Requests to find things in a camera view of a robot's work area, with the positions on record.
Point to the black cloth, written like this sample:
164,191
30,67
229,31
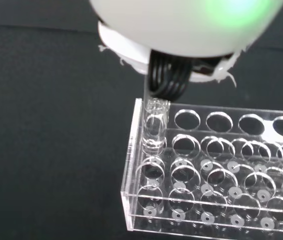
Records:
44,137

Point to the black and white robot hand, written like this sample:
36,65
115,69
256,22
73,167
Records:
181,25

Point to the clear test tube rack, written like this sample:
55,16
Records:
231,200

